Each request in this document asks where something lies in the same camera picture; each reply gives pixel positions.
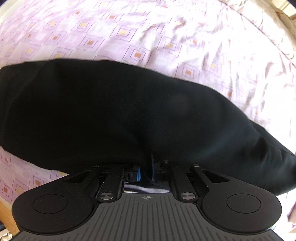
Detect wooden bed frame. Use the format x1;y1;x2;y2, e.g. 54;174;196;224
0;199;20;235

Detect black pants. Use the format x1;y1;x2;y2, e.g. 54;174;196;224
1;59;295;195

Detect pink patterned bed sheet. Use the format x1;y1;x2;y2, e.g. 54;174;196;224
0;0;296;204

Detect cream quilted duvet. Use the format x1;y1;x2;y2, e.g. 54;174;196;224
222;1;295;64

